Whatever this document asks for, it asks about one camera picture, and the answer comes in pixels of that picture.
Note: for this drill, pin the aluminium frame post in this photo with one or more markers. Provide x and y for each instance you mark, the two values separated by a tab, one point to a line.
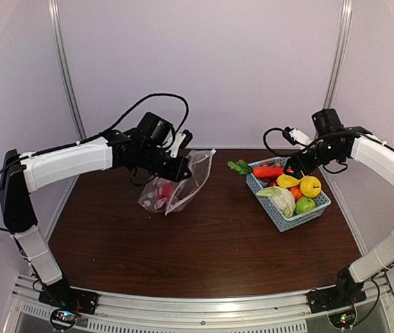
56	25
342	40

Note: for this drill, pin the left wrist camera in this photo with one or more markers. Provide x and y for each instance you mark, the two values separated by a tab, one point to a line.
177	141

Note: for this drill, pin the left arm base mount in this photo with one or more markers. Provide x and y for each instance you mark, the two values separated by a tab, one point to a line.
68	305

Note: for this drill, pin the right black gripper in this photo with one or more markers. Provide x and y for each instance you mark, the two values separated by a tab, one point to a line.
295	161

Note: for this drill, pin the right aluminium frame post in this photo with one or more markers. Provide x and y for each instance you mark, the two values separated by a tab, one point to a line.
342	40

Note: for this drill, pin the left aluminium frame post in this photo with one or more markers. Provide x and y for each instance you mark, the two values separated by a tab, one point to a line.
56	25

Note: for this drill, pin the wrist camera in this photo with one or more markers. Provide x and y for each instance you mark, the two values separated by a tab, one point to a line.
177	141
296	137

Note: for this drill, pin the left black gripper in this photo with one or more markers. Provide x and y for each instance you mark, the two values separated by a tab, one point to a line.
175	175

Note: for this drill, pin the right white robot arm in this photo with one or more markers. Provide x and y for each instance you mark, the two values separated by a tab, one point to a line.
335	142

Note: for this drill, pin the toy cabbage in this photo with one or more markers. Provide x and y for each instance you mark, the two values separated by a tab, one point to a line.
282	198

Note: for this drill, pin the red toy bell pepper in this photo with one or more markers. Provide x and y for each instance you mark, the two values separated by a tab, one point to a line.
164	192

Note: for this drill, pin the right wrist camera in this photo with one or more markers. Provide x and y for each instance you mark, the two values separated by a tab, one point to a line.
296	137

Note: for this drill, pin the aluminium front rail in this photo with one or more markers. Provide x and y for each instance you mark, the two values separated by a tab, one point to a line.
280	312

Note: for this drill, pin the yellow toy bell pepper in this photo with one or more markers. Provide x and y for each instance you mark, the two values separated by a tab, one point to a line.
286	181

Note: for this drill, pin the orange toy pumpkin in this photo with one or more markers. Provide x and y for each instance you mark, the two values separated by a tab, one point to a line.
296	193

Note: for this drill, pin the yellow toy pear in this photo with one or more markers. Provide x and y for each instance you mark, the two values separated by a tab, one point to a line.
310	186

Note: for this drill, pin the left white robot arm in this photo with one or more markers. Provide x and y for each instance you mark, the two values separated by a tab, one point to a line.
153	145

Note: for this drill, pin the clear polka dot zip bag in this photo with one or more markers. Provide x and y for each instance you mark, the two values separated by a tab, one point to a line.
200	164

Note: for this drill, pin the orange toy carrot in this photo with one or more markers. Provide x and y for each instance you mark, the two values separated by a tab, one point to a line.
243	168

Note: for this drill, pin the green toy apple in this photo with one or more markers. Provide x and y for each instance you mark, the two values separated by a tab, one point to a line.
304	204

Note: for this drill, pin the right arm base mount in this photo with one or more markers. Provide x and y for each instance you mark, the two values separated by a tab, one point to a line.
340	307

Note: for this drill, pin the blue plastic basket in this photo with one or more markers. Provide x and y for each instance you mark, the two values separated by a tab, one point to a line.
283	224

